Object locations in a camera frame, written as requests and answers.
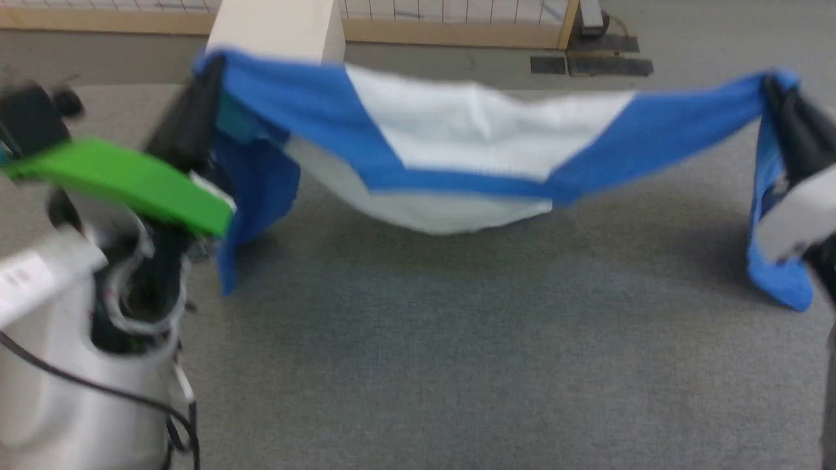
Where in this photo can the small dark floor plate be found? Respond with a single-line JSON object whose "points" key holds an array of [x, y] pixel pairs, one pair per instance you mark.
{"points": [[547, 64]]}

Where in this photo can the blue and white garment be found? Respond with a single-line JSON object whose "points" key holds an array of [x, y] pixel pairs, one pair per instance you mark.
{"points": [[470, 137]]}

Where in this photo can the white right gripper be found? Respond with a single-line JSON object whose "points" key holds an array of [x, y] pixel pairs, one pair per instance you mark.
{"points": [[803, 219]]}

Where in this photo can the grey fabric sofa cushion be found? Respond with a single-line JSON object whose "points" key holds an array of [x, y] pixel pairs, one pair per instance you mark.
{"points": [[457, 359]]}

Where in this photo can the grey metal stand leg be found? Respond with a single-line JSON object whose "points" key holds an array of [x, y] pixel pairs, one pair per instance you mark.
{"points": [[593, 16]]}

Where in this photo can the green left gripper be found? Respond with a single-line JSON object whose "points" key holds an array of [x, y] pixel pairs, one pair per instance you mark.
{"points": [[124, 179]]}

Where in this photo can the white box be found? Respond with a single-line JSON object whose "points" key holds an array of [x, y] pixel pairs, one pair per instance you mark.
{"points": [[281, 29]]}

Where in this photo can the large black floor plate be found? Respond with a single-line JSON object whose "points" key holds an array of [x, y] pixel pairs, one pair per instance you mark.
{"points": [[607, 62]]}

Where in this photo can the lemon print partition panel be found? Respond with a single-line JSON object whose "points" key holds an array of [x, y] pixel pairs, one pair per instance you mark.
{"points": [[424, 29]]}

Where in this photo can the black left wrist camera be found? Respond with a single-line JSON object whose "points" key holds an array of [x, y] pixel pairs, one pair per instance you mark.
{"points": [[29, 121]]}

